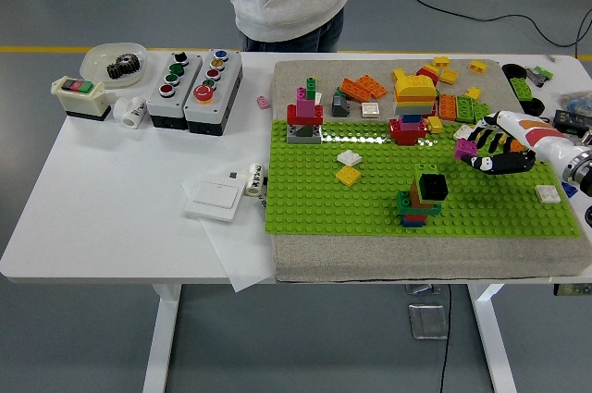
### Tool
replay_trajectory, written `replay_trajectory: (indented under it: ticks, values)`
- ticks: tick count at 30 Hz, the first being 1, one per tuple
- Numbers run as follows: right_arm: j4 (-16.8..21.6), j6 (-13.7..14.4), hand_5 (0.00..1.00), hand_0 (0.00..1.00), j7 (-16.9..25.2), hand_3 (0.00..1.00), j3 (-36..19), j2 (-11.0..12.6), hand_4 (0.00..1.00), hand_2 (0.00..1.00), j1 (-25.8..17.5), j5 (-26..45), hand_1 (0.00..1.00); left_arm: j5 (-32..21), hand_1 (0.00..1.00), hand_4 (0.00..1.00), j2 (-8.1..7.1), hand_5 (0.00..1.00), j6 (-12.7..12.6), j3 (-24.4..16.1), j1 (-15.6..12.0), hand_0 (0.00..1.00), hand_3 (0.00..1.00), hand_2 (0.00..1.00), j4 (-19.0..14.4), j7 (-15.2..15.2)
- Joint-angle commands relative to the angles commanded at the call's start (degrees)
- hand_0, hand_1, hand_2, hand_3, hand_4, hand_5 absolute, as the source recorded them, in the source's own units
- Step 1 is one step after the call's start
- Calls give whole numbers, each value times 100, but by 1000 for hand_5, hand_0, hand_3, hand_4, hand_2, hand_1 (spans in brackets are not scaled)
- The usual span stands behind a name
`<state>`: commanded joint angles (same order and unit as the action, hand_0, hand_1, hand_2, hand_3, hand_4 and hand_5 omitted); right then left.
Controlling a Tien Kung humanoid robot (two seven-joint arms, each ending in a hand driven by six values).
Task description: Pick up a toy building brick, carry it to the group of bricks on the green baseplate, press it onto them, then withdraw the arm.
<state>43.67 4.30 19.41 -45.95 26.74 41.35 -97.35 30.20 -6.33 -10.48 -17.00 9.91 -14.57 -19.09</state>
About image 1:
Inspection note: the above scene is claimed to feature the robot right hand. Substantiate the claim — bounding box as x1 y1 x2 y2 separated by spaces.
456 109 584 178

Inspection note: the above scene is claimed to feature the magenta toy brick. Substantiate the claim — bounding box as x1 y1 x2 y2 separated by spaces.
453 138 477 161

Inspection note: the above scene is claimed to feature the lime green long brick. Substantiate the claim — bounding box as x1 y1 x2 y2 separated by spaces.
508 76 536 102
455 94 475 125

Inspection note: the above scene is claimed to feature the green toy brick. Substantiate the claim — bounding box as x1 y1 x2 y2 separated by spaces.
471 100 492 125

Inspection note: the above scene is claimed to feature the orange long toy brick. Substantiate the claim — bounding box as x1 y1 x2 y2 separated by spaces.
437 92 459 122
354 73 389 100
339 77 371 103

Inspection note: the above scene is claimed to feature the brick stack with black brick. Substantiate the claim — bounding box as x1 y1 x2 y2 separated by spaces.
395 162 450 227

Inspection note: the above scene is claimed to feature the red and yellow brick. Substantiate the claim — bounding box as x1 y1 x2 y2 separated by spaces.
415 63 441 87

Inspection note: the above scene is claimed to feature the brick tower with yellow roof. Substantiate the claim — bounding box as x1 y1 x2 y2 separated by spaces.
387 68 439 147

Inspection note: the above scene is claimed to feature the yellow flat square brick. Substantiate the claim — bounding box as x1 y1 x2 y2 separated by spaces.
333 165 363 187

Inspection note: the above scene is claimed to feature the dark grey slope brick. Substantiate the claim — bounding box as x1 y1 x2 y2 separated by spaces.
330 90 352 118

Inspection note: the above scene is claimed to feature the green studded baseplate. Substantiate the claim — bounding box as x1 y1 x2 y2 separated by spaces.
264 118 582 238

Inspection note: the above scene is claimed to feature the red pink green brick tower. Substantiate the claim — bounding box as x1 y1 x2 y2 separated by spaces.
285 76 325 144

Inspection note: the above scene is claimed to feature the black electronic device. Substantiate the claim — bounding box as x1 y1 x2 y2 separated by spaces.
553 109 592 138

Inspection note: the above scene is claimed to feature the bag of blue parts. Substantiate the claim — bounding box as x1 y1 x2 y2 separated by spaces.
557 91 592 117

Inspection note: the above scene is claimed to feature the desk height control panel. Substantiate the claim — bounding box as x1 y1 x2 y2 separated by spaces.
552 282 592 297

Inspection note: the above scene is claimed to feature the grey foam mat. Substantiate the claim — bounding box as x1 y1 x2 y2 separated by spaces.
270 58 592 283

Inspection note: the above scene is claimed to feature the metal floor outlet cover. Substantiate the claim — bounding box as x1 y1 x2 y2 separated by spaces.
407 302 450 341

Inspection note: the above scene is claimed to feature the white table leg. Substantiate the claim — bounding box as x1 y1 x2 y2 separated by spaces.
466 282 518 393
142 282 182 393

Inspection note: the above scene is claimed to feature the white printed label roll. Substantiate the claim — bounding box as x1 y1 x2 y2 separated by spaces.
243 161 265 197

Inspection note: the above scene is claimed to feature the grey emergency-stop control box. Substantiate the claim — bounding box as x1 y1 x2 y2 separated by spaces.
183 48 244 138

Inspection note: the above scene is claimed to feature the white paper sheet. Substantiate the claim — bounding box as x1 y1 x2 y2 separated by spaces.
179 170 278 293

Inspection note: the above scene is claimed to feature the grey four-button control box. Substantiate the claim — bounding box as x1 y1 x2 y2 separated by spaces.
145 51 204 130

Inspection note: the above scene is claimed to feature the white pipe tee fitting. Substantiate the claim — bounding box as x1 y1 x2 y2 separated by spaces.
112 95 148 129

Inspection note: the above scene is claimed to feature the black metal gear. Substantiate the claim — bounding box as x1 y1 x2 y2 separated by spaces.
105 54 142 80

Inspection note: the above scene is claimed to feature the white plastic dish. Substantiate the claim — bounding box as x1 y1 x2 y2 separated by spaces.
80 42 149 89

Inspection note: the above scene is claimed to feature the black strap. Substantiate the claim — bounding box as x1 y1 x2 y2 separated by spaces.
520 96 548 118

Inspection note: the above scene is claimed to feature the thin black hanging cable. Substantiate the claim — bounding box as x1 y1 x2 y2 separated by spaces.
438 282 453 393

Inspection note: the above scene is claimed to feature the white wall switch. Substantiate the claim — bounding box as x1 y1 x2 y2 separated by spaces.
183 177 242 223

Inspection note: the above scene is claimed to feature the beige red-green switch box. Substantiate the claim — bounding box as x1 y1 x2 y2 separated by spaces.
49 76 115 123

